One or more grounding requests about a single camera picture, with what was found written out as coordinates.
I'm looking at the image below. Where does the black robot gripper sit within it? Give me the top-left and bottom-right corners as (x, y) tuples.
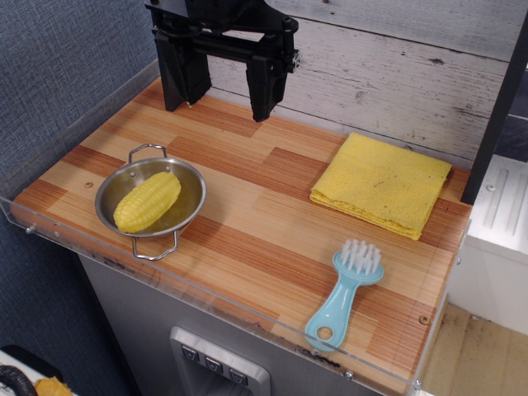
(144, 1), (299, 122)

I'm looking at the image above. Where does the yellow toy corn cob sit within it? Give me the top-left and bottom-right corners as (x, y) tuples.
(113, 172), (182, 233)

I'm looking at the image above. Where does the folded yellow cloth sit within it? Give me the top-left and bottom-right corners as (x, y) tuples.
(309, 134), (451, 241)

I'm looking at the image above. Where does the light blue scrub brush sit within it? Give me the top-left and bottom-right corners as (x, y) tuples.
(305, 239), (384, 352)

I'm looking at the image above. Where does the clear acrylic table guard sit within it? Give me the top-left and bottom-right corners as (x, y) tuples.
(1, 82), (470, 395)

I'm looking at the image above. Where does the grey toy fridge cabinet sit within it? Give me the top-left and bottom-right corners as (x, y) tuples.
(80, 256), (376, 395)

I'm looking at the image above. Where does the silver dispenser button panel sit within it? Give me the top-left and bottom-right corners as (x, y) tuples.
(170, 326), (271, 395)

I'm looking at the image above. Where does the white toy sink unit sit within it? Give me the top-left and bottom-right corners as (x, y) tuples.
(446, 155), (527, 334)

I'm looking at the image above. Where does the black vertical post right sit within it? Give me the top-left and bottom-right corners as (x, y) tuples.
(460, 0), (528, 205)

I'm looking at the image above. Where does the black corrugated cable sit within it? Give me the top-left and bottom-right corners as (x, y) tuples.
(0, 364), (40, 396)

